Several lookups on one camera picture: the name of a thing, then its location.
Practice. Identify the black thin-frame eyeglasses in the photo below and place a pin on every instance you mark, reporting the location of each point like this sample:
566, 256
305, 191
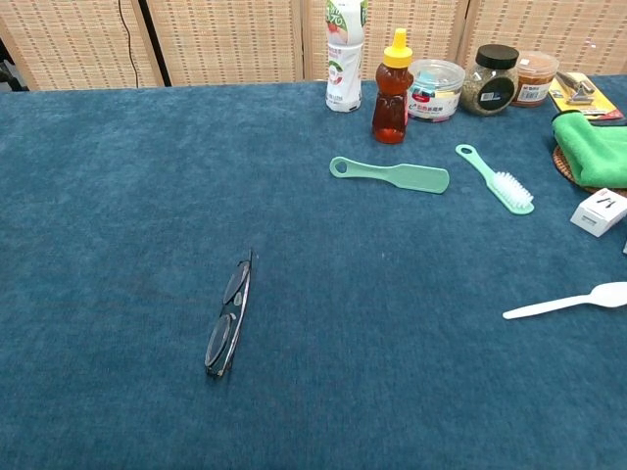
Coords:
220, 338

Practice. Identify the mint green scrub brush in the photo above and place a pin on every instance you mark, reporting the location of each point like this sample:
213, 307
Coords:
509, 193
406, 177

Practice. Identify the blue table cover cloth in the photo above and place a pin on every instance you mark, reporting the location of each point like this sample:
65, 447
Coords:
343, 367

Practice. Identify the bear-shaped honey bottle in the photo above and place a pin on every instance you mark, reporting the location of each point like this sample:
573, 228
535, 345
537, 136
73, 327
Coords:
390, 108

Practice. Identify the drink bottle with yellow cap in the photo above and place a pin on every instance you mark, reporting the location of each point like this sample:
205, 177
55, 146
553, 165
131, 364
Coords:
344, 63

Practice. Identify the clear tub of binder clips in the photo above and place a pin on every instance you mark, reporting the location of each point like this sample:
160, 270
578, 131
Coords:
436, 93

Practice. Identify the woven bamboo folding screen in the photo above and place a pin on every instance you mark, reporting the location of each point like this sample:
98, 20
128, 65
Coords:
225, 39

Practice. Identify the spice jar with black lid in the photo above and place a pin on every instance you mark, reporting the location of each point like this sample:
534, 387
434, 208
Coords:
490, 88

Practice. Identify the white plastic spoon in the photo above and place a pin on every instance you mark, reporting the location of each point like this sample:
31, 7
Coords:
553, 306

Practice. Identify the black tripod stand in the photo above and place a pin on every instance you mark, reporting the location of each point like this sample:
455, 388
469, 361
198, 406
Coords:
154, 41

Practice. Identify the round woven coaster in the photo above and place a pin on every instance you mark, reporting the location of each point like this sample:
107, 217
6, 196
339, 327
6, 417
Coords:
563, 164

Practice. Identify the clear tub of brown sauce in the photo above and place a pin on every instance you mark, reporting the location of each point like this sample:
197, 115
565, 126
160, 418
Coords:
536, 80

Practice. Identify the small white cardboard box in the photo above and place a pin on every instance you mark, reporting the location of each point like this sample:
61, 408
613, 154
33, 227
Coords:
597, 213

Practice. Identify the green microfibre cloth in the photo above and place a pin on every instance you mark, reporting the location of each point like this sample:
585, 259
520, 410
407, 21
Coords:
597, 152

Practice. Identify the razor on yellow card pack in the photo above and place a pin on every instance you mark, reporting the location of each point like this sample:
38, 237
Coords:
583, 98

